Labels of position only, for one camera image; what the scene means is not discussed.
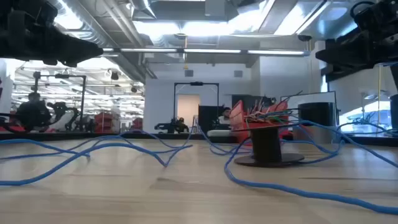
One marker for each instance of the black tape roll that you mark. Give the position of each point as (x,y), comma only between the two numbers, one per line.
(317,114)

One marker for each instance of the person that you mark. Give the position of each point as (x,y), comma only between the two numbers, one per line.
(34,113)
(226,113)

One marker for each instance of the red shelf rack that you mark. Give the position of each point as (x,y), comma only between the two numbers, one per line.
(105,121)

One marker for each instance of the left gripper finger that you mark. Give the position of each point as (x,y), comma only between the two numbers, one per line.
(71,49)

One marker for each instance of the silver ventilation duct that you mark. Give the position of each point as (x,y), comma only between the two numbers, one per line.
(93,31)

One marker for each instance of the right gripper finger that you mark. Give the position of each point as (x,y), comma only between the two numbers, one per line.
(348,53)

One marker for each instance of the grey plastic case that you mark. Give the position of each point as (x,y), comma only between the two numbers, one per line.
(217,133)

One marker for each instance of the black metal table frame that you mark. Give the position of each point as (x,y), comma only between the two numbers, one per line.
(62,136)

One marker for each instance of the long ceiling light bar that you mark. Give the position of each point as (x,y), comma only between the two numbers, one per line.
(211,51)

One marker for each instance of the black gantry frame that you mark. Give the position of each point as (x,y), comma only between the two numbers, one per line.
(83,99)
(196,83)

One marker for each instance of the grey wall vent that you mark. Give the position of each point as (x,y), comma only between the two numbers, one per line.
(188,73)
(238,73)

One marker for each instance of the red plastic bin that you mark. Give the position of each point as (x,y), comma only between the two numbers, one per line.
(237,115)

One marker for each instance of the black security camera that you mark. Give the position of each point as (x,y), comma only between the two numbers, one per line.
(304,38)

